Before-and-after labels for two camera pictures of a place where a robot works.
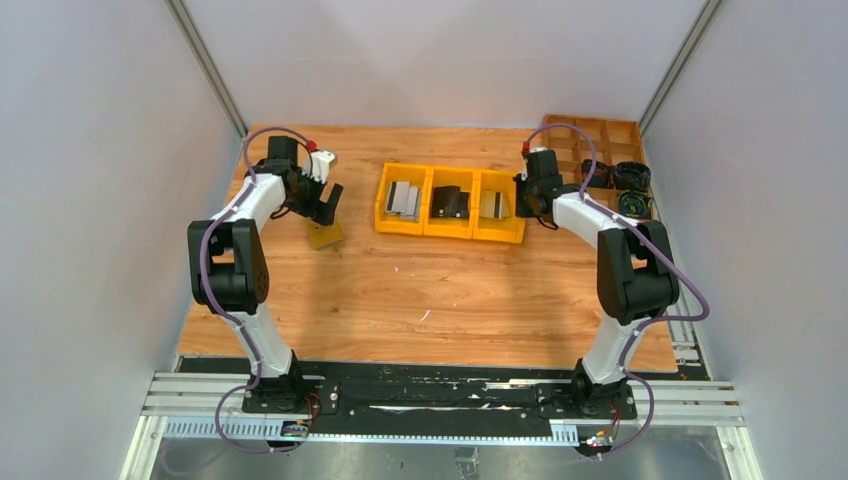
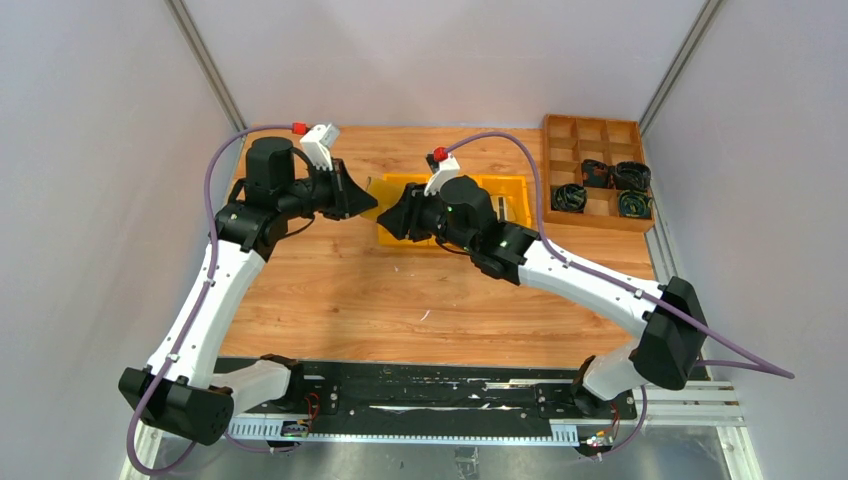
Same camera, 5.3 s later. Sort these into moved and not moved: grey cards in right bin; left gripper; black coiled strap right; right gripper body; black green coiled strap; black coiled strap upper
Moved: right gripper body; left gripper
Not moved: black green coiled strap; black coiled strap right; black coiled strap upper; grey cards in right bin
